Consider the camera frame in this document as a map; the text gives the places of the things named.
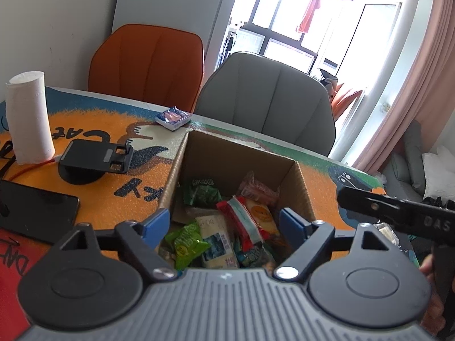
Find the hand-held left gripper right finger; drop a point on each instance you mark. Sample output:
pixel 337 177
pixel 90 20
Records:
pixel 291 225

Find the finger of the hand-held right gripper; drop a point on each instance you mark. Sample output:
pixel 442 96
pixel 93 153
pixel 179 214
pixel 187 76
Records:
pixel 398 215

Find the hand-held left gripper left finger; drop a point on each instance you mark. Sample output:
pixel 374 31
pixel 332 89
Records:
pixel 156 225

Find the yellow cracker packet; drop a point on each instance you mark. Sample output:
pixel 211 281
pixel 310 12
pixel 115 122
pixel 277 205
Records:
pixel 262 216

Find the light green snack packet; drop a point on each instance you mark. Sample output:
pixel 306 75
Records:
pixel 185 245

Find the red and white snack packet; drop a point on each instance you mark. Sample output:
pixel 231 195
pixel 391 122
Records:
pixel 241 220

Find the pink snack packet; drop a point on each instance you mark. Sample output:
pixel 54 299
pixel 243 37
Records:
pixel 257 188

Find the cardboard box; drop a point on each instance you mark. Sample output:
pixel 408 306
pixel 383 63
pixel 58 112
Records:
pixel 234 156

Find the person's right hand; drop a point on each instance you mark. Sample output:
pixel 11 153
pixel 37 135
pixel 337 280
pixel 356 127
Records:
pixel 435 312

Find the silver snack packet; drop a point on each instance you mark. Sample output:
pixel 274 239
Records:
pixel 388 234

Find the dark clothes pile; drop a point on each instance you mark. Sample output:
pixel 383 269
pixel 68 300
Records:
pixel 435 200

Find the grey sofa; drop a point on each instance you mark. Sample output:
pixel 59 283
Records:
pixel 398 174

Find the white pillow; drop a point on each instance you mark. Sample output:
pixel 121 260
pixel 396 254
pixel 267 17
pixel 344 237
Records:
pixel 440 174

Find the grey pillow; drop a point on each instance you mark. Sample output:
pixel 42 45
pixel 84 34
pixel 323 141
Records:
pixel 414 156

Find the white packet with blue print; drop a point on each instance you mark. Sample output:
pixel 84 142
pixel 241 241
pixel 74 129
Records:
pixel 217 241

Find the black phone stand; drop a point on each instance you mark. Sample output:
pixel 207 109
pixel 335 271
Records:
pixel 92 160

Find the small blue wrapped snack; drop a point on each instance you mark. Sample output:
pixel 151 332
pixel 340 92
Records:
pixel 173 118

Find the pink curtain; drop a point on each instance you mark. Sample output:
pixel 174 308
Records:
pixel 408 96

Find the black smartphone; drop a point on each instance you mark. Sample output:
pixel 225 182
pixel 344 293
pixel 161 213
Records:
pixel 35 209

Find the grey chair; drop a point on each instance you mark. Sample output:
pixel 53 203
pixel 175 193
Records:
pixel 270 103

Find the orange chair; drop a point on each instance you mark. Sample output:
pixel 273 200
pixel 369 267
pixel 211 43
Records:
pixel 145 64
pixel 346 101

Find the toilet paper roll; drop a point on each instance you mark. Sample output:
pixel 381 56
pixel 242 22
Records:
pixel 30 120

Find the red hanging garment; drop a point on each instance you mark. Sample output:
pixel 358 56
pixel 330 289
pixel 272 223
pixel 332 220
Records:
pixel 312 3

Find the wall socket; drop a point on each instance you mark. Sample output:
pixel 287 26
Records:
pixel 384 108

